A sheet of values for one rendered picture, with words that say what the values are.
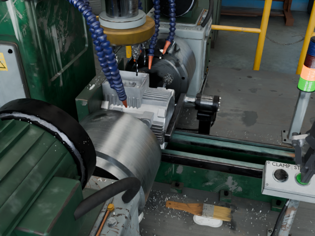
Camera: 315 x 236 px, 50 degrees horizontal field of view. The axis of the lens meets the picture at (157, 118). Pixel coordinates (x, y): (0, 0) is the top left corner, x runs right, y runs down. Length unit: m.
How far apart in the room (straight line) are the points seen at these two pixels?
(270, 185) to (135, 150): 0.33
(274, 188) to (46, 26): 0.72
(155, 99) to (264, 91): 0.85
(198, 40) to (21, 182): 1.09
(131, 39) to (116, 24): 0.06
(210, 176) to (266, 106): 0.63
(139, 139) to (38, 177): 0.39
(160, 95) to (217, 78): 0.83
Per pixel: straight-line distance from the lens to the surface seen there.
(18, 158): 0.46
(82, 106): 0.97
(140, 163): 0.78
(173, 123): 1.04
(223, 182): 1.12
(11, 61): 0.98
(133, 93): 1.01
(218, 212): 1.09
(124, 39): 0.91
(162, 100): 1.02
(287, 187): 0.86
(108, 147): 0.75
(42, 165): 0.48
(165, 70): 1.22
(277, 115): 1.58
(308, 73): 1.29
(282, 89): 1.80
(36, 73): 0.96
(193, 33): 1.40
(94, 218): 0.60
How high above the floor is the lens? 1.63
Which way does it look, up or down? 34 degrees down
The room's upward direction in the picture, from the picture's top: straight up
